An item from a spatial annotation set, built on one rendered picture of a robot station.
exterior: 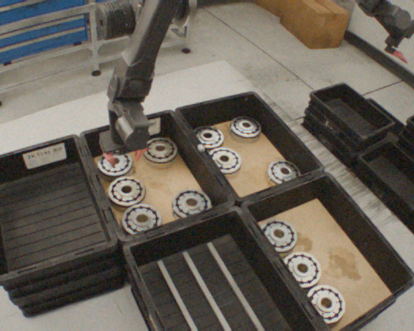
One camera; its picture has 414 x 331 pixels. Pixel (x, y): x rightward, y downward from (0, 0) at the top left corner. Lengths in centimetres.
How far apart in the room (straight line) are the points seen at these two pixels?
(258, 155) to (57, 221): 63
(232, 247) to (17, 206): 60
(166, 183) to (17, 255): 46
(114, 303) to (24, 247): 28
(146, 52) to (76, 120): 83
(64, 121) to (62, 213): 57
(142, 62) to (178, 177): 45
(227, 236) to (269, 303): 21
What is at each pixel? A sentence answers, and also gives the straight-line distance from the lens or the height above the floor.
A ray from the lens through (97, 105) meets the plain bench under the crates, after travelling 159.
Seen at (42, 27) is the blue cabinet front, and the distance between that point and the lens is 281.
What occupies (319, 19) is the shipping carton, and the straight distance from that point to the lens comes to 373.
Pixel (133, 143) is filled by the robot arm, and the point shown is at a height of 111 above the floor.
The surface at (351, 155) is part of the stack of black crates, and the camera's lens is 194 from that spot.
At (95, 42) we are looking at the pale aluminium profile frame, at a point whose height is 29.
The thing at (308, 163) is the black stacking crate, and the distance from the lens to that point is 113.
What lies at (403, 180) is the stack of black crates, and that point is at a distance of 211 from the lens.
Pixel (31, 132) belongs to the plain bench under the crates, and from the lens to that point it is 153.
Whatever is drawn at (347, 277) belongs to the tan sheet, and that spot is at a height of 83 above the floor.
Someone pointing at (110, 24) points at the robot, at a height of 90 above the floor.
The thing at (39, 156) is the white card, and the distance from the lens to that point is 113.
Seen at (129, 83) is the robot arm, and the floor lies 121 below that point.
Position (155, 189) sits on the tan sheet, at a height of 83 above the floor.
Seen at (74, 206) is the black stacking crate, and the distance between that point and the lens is 107.
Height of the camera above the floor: 165
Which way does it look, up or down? 46 degrees down
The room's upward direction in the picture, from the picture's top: 8 degrees clockwise
